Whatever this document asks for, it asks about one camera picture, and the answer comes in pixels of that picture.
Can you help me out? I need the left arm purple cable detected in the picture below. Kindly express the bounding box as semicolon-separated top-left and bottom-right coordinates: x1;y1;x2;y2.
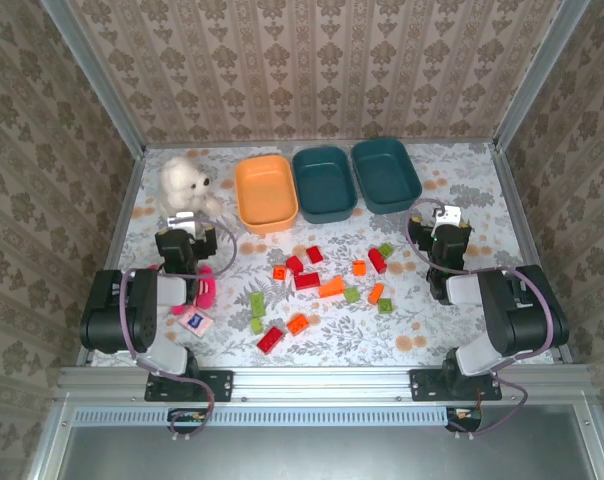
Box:
119;212;239;441

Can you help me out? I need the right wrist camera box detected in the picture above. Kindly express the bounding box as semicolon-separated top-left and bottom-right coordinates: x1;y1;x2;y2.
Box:
433;203;463;226

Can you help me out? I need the pink striped plush toy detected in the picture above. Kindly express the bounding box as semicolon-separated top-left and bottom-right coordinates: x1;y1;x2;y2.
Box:
146;264;218;316

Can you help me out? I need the pink tissue packet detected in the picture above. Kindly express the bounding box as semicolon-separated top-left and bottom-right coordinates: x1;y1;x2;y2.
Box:
177;305;215;337

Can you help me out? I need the white teddy bear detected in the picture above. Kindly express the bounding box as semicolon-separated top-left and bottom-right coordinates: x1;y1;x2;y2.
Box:
159;155;224;219

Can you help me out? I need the long red lego brick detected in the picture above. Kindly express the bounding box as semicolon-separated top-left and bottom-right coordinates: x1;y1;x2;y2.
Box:
367;248;389;275
293;271;322;291
255;325;286;356

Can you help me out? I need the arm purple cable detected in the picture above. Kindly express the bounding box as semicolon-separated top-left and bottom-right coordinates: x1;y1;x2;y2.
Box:
119;212;239;441
405;198;556;439

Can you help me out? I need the orange plastic container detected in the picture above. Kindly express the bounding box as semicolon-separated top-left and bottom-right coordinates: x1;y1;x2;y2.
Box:
233;153;300;237

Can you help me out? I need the aluminium frame post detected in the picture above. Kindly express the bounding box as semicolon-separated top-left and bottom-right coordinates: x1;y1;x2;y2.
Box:
41;0;147;157
491;0;591;151

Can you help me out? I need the aluminium frame rail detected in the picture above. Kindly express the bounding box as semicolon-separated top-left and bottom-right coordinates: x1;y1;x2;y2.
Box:
56;364;591;404

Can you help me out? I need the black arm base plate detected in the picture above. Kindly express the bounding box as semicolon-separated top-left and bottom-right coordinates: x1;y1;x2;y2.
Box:
144;368;234;403
409;368;502;402

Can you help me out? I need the orange sloped lego brick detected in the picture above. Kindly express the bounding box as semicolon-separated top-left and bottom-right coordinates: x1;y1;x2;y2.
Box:
318;275;347;300

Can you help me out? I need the aluminium side rail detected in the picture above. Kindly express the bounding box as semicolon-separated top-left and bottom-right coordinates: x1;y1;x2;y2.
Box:
490;143;574;364

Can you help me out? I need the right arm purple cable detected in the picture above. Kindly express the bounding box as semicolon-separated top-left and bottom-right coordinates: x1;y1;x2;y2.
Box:
405;198;556;439

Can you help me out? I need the slotted grey cable duct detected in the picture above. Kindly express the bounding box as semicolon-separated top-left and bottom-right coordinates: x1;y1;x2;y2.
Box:
74;405;456;427

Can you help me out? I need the teal plastic container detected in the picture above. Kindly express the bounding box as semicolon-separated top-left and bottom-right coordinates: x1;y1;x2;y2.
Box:
291;144;359;225
350;136;424;216

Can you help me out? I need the grey metal panel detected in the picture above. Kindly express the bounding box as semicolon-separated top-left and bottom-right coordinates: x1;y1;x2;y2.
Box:
31;404;604;480

